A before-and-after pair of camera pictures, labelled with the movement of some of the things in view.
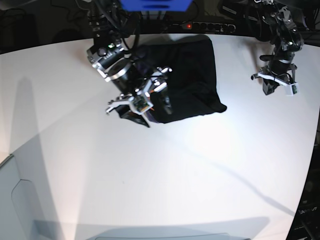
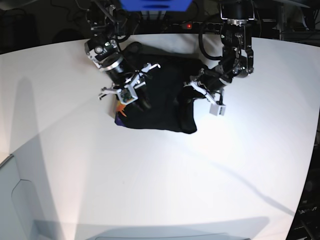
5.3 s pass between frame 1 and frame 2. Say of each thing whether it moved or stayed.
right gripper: moved
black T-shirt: moved
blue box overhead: stayed
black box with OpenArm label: stayed
